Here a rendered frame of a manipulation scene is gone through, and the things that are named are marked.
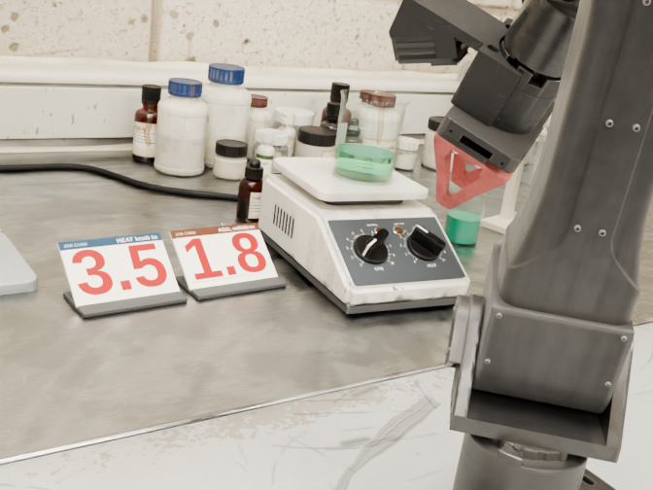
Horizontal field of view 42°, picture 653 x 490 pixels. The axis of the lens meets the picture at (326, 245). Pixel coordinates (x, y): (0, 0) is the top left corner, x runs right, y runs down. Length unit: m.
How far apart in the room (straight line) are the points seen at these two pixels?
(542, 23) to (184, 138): 0.56
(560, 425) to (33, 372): 0.35
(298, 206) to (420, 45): 0.21
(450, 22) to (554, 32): 0.08
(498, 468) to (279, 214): 0.46
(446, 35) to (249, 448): 0.33
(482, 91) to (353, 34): 0.74
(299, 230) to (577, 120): 0.46
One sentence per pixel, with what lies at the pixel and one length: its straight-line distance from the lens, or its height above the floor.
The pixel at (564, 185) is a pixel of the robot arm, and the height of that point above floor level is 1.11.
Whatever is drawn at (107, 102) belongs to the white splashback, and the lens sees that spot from 1.15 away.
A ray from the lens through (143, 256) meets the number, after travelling 0.73.
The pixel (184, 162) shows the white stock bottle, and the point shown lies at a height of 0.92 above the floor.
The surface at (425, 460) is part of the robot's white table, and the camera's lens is 0.55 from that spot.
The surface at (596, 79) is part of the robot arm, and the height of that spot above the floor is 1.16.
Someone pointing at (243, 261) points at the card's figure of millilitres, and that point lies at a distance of 0.77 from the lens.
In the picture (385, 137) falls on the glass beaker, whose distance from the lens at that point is 0.79.
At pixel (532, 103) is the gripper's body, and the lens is 0.65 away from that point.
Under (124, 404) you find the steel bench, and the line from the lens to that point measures 0.57.
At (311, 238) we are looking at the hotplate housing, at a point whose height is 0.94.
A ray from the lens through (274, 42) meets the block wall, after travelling 1.29.
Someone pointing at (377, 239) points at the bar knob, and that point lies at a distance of 0.73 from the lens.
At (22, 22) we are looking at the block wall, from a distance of 1.15.
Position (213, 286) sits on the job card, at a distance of 0.74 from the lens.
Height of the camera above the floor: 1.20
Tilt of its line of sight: 20 degrees down
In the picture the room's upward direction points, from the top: 8 degrees clockwise
